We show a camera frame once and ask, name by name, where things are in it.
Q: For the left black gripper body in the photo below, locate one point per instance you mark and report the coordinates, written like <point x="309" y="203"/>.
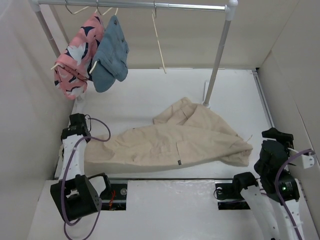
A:
<point x="88" y="140"/>

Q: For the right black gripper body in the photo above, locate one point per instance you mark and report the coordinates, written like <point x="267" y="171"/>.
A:
<point x="287" y="141"/>

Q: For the beige trousers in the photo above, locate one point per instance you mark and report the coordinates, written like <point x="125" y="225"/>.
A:
<point x="184" y="135"/>

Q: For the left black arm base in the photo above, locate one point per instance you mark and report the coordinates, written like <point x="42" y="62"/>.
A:
<point x="115" y="199"/>

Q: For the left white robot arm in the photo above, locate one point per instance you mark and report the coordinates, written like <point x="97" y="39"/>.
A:
<point x="75" y="194"/>

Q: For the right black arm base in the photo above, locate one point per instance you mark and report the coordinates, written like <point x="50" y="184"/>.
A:
<point x="227" y="198"/>

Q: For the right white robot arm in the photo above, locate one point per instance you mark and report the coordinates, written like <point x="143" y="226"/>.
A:
<point x="274" y="198"/>

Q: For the wooden hanger under denim shorts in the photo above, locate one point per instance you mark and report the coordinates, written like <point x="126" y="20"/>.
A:
<point x="102" y="14"/>

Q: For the empty wooden hanger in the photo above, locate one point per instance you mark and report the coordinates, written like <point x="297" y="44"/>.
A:
<point x="154" y="16"/>

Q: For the pink floral shorts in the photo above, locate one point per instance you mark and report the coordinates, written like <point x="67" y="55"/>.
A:
<point x="71" y="71"/>

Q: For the blue denim shorts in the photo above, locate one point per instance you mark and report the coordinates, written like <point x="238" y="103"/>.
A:
<point x="109" y="63"/>

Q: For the metal clothes rack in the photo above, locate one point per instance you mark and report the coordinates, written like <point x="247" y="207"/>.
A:
<point x="229" y="9"/>

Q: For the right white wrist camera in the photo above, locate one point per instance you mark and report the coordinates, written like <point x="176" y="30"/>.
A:
<point x="308" y="160"/>

